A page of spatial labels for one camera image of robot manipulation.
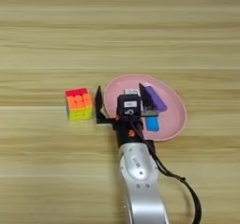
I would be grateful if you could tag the purple rectangular block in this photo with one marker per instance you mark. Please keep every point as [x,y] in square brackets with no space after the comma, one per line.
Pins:
[157,100]

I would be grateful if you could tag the multicoloured Rubik's cube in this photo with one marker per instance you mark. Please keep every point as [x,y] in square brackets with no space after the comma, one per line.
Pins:
[79,105]

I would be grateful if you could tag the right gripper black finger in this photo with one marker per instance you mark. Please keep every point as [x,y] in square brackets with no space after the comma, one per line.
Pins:
[99,106]
[145,98]

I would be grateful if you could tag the pink round plate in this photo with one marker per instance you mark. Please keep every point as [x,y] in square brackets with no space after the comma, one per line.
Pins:
[175,115]

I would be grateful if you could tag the blue rectangular block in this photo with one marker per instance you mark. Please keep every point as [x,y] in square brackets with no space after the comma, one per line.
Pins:
[152,124]

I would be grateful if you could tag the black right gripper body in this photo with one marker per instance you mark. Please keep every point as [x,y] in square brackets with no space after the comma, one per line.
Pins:
[129,132]

